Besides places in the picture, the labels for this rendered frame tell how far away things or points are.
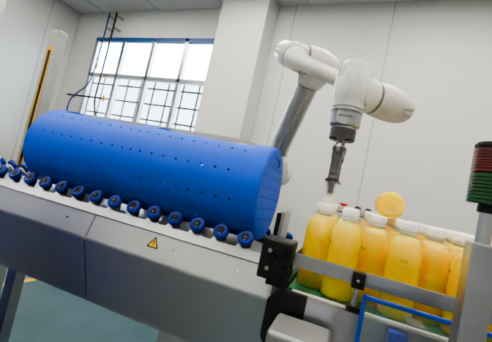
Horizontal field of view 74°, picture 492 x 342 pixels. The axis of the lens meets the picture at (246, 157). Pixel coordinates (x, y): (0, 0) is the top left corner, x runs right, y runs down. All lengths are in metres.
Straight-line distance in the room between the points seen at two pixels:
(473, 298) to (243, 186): 0.54
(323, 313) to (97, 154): 0.80
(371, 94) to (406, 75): 2.94
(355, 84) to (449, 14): 3.30
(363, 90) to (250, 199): 0.45
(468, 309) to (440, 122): 3.26
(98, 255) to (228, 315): 0.44
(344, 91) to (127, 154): 0.68
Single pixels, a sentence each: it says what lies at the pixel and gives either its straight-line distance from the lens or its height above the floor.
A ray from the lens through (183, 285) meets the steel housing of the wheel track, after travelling 0.99.
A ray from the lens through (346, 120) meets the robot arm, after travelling 0.98.
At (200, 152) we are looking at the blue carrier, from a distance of 0.96.
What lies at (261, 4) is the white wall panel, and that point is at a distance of 4.41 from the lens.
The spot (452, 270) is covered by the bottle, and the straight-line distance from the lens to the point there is 0.84.
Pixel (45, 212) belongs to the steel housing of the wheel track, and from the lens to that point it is 1.29.
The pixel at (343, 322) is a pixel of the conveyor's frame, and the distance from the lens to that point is 0.79.
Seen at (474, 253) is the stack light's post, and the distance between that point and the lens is 0.63.
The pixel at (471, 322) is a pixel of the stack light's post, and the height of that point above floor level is 0.98.
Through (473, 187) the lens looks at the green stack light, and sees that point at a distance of 0.63.
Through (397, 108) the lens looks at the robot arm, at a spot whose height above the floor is 1.43.
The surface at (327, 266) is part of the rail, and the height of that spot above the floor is 0.97.
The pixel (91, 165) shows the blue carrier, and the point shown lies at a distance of 1.16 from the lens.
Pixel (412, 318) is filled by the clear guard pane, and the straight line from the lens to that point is 0.74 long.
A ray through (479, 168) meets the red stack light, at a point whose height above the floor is 1.21.
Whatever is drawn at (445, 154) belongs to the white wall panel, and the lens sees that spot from 3.77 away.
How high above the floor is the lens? 1.12
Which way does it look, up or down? 4 degrees up
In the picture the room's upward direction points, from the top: 12 degrees clockwise
